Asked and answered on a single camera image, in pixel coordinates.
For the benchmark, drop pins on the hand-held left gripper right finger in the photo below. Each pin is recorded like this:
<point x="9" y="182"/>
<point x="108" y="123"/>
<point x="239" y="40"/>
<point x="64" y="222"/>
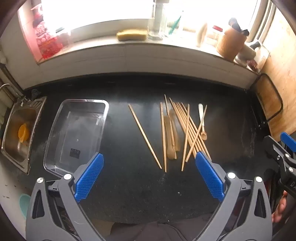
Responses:
<point x="210" y="177"/>

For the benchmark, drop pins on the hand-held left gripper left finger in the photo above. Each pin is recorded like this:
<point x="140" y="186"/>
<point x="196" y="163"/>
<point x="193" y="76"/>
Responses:
<point x="89" y="177"/>

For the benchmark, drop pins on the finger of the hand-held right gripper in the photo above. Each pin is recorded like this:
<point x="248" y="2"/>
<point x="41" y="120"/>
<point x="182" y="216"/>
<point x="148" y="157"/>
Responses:
<point x="288" y="139"/>
<point x="274" y="150"/>

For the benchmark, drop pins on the brown wooden spoon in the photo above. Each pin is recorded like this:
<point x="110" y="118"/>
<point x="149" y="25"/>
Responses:
<point x="170" y="153"/>

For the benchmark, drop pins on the clear plastic tray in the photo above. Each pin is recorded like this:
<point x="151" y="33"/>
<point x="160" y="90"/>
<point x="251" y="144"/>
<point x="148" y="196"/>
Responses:
<point x="76" y="129"/>

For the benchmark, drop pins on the bundle of wooden chopsticks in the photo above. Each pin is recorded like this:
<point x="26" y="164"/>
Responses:
<point x="186" y="129"/>

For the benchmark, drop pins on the long bamboo chopstick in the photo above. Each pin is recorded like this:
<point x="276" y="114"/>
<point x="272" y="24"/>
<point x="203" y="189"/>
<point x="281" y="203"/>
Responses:
<point x="145" y="136"/>

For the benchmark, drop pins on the person's right hand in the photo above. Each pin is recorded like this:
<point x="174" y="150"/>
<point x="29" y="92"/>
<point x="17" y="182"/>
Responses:
<point x="281" y="206"/>

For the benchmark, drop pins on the teal plastic bowl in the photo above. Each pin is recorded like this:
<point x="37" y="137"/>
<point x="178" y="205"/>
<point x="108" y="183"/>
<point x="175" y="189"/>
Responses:
<point x="25" y="206"/>

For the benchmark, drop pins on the stainless steel sink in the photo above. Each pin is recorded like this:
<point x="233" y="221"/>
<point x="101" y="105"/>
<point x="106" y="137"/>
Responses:
<point x="16" y="148"/>

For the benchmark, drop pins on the orange plastic cup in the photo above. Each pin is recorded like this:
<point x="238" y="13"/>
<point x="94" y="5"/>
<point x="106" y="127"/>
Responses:
<point x="23" y="133"/>

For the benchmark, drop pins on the large plywood board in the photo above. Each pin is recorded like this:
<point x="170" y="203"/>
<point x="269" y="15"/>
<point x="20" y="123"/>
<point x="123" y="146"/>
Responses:
<point x="283" y="58"/>

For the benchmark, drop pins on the bag of dried red chilies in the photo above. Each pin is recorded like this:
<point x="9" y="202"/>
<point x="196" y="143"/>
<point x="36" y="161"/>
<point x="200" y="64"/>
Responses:
<point x="252" y="64"/>

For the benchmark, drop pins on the white stone mortar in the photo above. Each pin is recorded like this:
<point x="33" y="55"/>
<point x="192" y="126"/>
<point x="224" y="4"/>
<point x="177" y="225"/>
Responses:
<point x="246" y="54"/>

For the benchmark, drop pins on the black scouring pad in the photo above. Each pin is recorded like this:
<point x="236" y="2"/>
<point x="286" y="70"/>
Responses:
<point x="35" y="94"/>

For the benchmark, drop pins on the dark pestle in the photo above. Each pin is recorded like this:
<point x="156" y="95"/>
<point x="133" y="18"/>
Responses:
<point x="255" y="44"/>

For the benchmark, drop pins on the metal faucet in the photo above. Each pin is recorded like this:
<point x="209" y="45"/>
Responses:
<point x="22" y="100"/>

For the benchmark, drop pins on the brown wooden utensil holder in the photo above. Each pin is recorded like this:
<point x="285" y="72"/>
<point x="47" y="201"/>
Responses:
<point x="230" y="44"/>

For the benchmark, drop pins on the jar with red lid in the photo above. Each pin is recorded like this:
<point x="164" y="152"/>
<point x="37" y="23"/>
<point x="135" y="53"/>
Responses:
<point x="217" y="34"/>

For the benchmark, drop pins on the pale bottle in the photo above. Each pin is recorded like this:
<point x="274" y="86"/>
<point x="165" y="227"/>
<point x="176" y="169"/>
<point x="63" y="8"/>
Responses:
<point x="203" y="34"/>

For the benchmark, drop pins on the clear jar with dark lid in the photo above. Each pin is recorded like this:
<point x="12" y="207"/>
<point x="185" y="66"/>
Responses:
<point x="63" y="37"/>

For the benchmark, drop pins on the red dish soap bottle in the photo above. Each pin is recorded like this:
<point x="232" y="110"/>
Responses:
<point x="47" y="39"/>

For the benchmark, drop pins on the yellow sponge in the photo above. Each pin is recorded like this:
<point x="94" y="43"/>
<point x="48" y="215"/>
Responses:
<point x="131" y="35"/>

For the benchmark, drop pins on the teal brush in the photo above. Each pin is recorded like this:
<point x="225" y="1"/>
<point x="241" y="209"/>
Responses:
<point x="174" y="25"/>

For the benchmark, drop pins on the clear drinking glass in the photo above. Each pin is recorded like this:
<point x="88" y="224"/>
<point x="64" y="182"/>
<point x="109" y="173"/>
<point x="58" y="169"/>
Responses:
<point x="157" y="30"/>

